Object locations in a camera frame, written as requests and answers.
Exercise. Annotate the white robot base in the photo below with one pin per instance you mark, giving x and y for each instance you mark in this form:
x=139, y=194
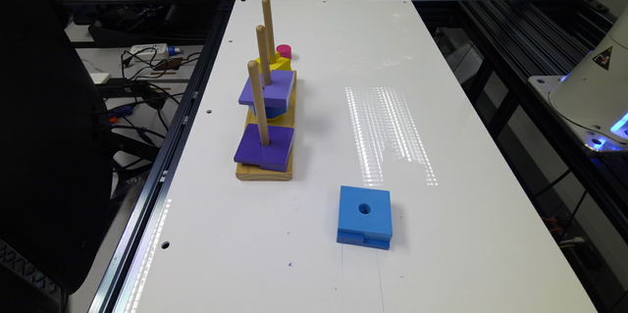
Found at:
x=592, y=98

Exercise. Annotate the dark purple square block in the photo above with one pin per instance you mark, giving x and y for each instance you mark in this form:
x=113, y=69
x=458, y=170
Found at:
x=273, y=157

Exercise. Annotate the blue round block under purple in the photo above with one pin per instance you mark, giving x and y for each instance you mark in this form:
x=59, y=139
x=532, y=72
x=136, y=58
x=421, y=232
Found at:
x=271, y=112

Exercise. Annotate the light purple square block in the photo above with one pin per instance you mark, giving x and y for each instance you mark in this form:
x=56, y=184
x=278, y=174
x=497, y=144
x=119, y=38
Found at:
x=276, y=95

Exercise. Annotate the yellow block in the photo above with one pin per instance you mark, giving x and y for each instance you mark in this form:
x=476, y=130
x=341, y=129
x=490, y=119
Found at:
x=281, y=63

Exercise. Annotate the pink cylinder block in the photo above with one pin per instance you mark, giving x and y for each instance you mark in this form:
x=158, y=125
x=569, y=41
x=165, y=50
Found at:
x=284, y=50

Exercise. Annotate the blue square block with hole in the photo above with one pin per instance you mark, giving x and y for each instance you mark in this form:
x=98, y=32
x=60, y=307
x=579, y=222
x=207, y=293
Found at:
x=365, y=217

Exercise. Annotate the near wooden peg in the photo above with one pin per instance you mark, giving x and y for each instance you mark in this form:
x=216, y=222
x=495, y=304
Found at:
x=258, y=98

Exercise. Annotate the wooden peg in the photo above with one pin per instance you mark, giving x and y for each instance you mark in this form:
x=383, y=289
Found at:
x=268, y=23
x=263, y=55
x=258, y=98

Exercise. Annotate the wooden peg base board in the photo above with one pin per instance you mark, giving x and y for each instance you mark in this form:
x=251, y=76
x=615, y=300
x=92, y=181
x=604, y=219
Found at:
x=246, y=172

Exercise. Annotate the middle wooden peg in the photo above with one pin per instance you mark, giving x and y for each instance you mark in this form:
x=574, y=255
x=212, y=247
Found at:
x=263, y=55

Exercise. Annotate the far wooden peg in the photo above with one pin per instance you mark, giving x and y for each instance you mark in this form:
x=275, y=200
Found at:
x=268, y=23

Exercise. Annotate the black power strip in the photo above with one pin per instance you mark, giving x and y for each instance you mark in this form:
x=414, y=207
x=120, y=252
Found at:
x=120, y=87

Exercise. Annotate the black office chair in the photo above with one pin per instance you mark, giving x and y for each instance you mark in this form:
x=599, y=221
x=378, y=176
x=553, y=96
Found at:
x=56, y=172

